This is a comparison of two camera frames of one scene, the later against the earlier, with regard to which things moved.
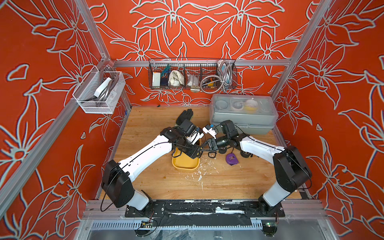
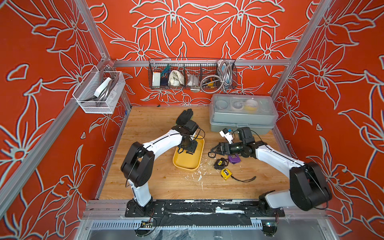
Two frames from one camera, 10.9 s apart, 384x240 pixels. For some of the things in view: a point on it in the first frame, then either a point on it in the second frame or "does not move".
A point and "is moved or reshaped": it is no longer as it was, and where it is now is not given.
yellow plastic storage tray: [183, 161] does not move
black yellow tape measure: [246, 154] is moved or reshaped
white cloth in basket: [176, 79] does not move
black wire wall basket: [192, 74] does not move
